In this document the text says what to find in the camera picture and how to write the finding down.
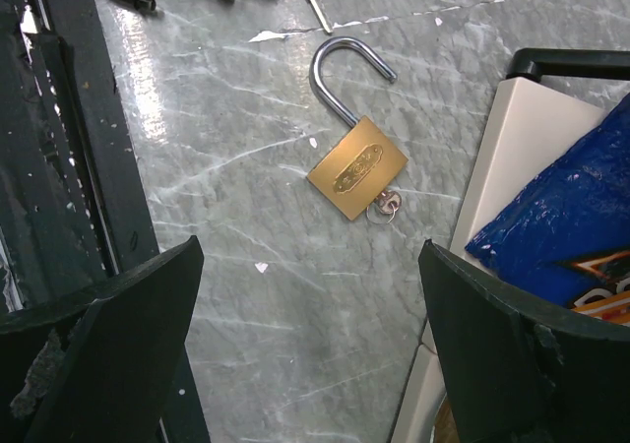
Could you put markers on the black tiered shelf rack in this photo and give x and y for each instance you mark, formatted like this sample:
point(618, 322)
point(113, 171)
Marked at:
point(529, 127)

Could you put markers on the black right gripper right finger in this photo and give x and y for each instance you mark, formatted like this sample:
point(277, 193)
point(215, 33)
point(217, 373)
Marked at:
point(518, 368)

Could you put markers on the brass padlock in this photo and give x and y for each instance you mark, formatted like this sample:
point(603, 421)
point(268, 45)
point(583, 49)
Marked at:
point(365, 161)

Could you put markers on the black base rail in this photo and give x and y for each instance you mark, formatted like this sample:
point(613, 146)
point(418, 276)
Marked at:
point(73, 208)

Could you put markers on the blue snack bag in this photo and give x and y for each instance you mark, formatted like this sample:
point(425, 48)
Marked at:
point(565, 236)

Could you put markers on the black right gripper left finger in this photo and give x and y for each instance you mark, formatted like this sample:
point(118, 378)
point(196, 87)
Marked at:
point(97, 365)

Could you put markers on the small silver key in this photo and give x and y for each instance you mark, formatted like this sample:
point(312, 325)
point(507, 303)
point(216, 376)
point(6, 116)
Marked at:
point(384, 208)

